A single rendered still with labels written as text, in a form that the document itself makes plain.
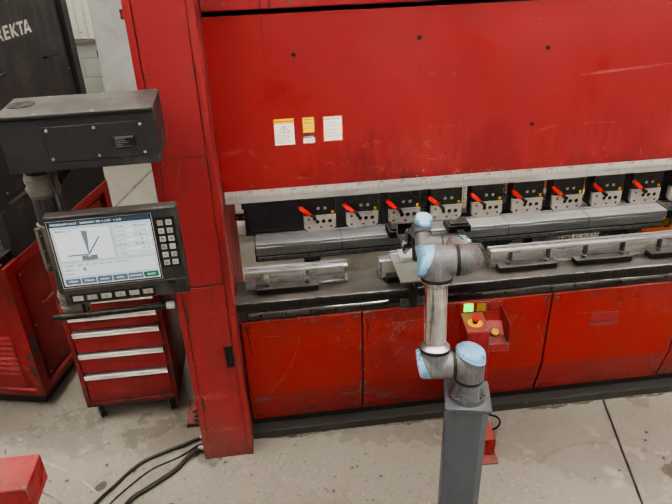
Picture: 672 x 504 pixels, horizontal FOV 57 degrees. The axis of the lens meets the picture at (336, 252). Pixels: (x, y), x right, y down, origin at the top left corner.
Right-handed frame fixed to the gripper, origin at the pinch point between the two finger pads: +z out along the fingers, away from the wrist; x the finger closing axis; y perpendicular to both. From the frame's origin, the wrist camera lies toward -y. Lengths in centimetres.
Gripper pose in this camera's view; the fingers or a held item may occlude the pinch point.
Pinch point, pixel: (411, 253)
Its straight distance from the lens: 298.2
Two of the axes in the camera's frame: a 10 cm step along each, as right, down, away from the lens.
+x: -9.9, 0.9, -0.9
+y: -1.2, -9.2, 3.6
